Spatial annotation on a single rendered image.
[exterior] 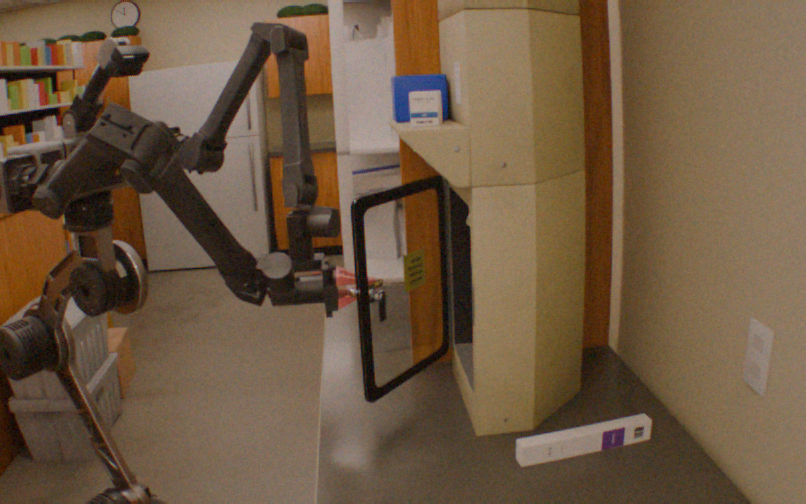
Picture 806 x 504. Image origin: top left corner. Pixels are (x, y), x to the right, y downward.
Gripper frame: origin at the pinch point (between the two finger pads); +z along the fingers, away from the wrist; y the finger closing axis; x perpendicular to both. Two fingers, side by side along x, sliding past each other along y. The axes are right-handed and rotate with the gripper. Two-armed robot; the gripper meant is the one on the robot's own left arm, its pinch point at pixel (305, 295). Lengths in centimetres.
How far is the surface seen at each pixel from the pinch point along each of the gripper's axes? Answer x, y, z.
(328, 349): 4.5, 3.8, 16.1
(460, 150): -46, 31, -37
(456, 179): -46, 30, -32
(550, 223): -42, 47, -22
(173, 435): 137, -84, 108
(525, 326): -46, 41, -5
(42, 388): 111, -135, 69
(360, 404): -27.6, 10.8, 16.4
